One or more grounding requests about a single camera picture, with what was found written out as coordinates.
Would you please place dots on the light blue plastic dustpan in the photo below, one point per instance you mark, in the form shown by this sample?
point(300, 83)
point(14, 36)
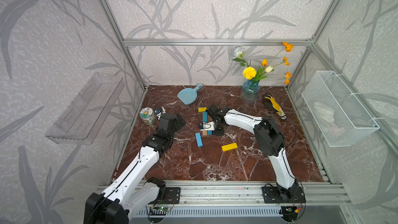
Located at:
point(189, 95)

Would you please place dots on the aluminium front rail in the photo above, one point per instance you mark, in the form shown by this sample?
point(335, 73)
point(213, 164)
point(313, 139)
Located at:
point(249, 193)

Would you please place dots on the yellow black hand tool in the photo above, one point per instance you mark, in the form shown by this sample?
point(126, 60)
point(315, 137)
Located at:
point(270, 102)

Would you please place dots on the long yellow block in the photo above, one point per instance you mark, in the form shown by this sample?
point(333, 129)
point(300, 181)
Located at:
point(229, 147)

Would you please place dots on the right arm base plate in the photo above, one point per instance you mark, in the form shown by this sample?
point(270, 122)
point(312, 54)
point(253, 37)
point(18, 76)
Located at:
point(271, 195)

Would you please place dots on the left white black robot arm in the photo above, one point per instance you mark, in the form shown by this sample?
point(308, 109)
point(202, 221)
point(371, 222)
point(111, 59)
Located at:
point(121, 201)

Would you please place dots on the small yellow block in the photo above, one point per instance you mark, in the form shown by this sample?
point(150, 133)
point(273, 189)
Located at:
point(202, 109)

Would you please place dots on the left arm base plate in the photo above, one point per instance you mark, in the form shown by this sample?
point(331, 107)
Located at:
point(168, 195)

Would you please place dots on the round sunflower label can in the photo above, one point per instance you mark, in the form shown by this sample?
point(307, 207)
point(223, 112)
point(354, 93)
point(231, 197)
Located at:
point(148, 115)

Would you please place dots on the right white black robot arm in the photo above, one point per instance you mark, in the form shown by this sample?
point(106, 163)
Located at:
point(270, 140)

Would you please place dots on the clear acrylic wall shelf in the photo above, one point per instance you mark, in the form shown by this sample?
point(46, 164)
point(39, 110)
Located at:
point(81, 122)

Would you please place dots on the light blue block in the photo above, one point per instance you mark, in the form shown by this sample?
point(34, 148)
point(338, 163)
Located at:
point(199, 139)

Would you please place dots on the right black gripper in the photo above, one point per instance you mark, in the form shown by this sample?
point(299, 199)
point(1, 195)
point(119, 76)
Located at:
point(217, 133)

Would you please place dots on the white cloth in basket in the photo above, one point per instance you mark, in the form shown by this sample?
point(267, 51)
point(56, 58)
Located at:
point(324, 112)

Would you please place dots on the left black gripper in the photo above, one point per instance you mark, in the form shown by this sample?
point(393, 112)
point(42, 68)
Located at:
point(178, 124)

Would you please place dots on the white wire mesh basket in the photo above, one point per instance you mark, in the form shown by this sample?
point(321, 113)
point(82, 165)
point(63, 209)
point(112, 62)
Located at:
point(352, 121)

